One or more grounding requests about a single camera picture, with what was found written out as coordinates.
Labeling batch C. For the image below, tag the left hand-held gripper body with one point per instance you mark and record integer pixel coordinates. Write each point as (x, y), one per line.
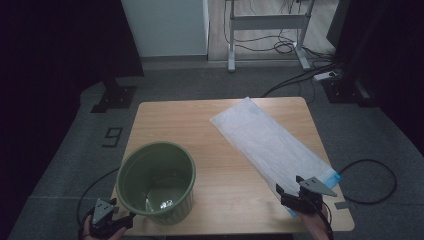
(104, 211)

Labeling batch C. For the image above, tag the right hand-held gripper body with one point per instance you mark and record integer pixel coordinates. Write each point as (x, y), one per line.
(306, 200)

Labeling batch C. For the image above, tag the white blue-edged plastic garbage bag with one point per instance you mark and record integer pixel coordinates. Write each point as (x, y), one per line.
(263, 140)

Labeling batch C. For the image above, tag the green plastic trash bin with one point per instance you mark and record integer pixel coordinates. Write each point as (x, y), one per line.
(156, 160)

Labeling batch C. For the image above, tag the person's left hand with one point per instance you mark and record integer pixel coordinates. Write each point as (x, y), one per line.
(86, 231)

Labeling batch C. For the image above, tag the person's right hand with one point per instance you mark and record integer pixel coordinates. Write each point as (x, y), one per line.
(316, 226)

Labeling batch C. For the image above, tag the small grey tape piece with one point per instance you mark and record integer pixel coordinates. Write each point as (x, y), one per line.
(341, 205)

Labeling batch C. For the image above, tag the black stand base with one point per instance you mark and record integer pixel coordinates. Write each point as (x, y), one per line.
(343, 91)
(115, 96)

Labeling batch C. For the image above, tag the white power strip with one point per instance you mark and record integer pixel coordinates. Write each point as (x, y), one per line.
(324, 76)

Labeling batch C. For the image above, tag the dark curtain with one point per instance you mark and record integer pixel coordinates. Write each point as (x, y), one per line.
(50, 50)
(390, 50)

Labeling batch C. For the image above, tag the white cabinet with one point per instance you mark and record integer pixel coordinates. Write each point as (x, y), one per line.
(166, 26)

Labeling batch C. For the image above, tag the desk with white metal frame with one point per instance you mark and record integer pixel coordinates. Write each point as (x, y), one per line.
(266, 22)

